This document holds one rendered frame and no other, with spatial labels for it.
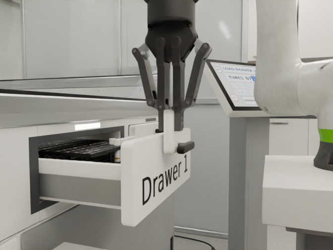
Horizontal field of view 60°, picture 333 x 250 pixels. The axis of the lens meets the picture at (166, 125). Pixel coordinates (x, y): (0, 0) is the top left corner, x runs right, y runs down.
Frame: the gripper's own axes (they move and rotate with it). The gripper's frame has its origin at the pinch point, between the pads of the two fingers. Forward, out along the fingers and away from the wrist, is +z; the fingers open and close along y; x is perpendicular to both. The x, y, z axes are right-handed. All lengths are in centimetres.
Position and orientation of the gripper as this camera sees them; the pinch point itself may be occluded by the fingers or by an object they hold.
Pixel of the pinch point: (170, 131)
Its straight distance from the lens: 46.3
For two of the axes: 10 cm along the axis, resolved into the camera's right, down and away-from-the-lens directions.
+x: 3.3, -0.6, 9.4
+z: 0.0, 10.0, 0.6
